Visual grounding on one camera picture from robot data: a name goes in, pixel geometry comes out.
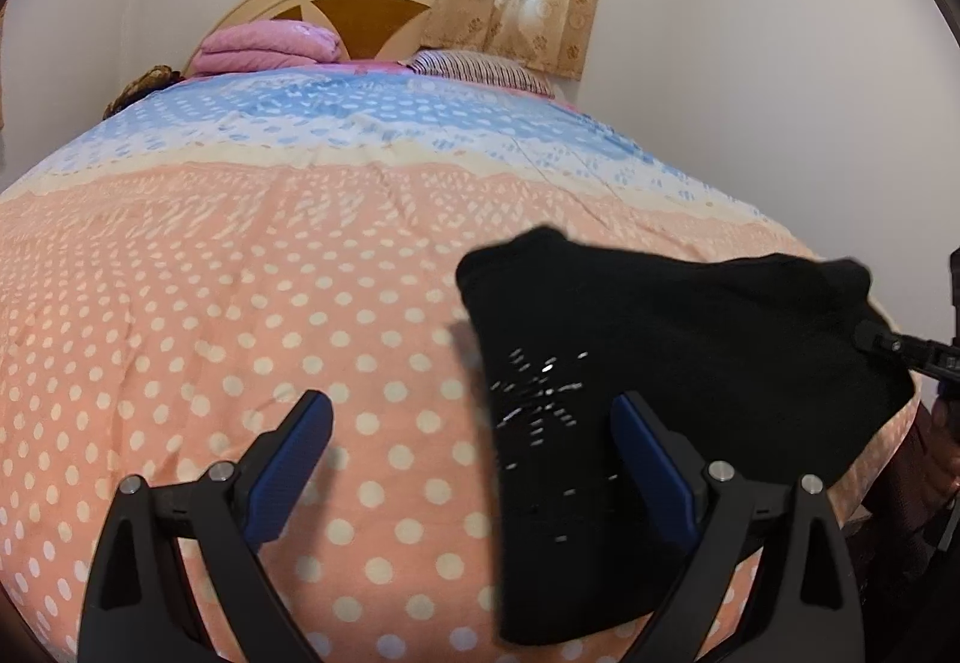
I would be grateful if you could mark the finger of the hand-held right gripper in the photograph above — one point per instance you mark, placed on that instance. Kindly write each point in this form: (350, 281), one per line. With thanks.
(900, 346)

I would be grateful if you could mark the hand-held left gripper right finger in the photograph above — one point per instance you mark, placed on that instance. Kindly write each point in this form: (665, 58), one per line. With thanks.
(652, 475)

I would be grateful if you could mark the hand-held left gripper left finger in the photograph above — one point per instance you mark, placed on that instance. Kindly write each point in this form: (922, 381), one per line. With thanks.
(289, 464)

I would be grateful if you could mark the black pants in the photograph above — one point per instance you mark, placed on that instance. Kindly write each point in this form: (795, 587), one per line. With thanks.
(675, 333)

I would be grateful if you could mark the person's dark maroon clothing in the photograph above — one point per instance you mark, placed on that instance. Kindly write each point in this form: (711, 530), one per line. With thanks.
(937, 475)

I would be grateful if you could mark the polka dot bedspread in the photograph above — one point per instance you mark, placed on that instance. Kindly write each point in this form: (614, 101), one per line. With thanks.
(225, 273)

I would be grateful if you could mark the brown fuzzy bundle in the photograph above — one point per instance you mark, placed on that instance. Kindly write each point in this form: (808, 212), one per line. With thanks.
(142, 89)

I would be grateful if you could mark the folded pink blanket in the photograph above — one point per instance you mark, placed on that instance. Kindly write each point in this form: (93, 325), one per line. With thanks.
(262, 44)

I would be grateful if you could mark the striped pillow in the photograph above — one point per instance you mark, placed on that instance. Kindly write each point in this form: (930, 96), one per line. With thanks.
(487, 70)

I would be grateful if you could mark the cream wooden headboard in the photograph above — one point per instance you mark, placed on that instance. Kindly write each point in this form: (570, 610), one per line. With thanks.
(360, 7)

